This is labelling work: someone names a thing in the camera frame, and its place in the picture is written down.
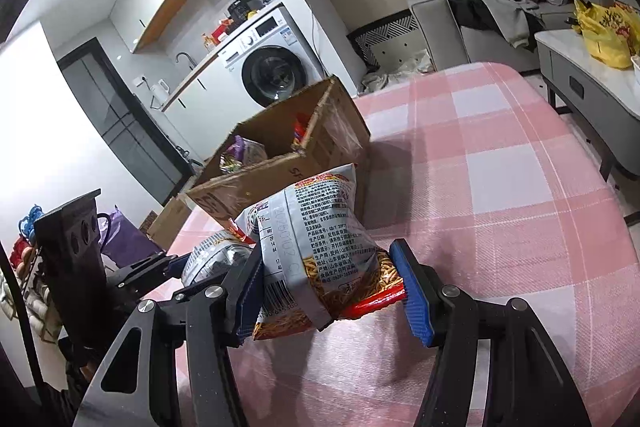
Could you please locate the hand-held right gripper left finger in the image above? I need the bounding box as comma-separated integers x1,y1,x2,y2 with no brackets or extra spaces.
75,252,266,427

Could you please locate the black white patterned mat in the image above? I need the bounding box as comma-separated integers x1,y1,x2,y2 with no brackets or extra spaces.
347,18,426,68

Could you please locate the white washing machine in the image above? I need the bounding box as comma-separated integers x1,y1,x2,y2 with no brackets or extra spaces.
216,4,326,110

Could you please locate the grey white coffee table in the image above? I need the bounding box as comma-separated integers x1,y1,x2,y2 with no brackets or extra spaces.
534,29,640,180

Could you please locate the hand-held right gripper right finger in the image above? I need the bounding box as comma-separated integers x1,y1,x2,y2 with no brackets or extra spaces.
389,239,593,427

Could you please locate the grey sofa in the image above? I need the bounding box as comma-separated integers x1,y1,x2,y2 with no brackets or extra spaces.
407,0,621,72

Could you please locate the crumpled beige floor cloth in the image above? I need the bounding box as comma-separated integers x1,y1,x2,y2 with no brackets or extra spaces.
360,49,435,95

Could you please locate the small cardboard box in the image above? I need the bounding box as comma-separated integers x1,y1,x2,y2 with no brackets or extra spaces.
142,196,193,250

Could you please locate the pink checked tablecloth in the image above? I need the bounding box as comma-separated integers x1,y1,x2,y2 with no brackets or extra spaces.
165,62,640,427

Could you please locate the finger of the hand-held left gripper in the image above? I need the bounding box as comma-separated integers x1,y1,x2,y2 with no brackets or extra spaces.
107,252,188,293

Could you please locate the yellow plastic bag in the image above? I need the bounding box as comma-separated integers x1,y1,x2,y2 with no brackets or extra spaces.
570,0,640,70

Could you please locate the black garment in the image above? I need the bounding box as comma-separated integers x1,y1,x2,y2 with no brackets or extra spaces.
446,0,501,30

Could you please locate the purple snack packet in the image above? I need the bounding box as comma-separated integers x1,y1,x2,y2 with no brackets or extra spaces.
220,135,268,172

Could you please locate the white electric kettle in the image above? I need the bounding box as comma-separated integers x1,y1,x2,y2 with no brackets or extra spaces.
149,78,170,106

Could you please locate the shoe rack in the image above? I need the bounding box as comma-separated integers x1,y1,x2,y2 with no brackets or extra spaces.
0,202,66,343

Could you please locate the black pressure cooker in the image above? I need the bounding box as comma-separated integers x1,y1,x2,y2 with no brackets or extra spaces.
227,0,263,25

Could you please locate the orange red snack packet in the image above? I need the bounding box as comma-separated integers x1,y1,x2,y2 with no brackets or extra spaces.
292,113,313,148

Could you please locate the blue rope bundle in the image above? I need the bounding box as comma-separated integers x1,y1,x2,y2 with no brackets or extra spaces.
19,204,46,238

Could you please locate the white kitchen counter cabinet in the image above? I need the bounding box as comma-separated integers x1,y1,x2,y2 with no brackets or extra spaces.
160,54,251,160

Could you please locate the silver noodle snack packet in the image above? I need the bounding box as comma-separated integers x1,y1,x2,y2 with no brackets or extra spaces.
181,218,258,288
235,163,407,342

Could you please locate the purple bag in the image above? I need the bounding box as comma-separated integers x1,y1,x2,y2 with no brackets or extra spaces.
97,207,163,270

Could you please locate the dark grey refrigerator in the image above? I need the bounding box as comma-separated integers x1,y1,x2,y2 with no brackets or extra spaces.
57,38,196,208

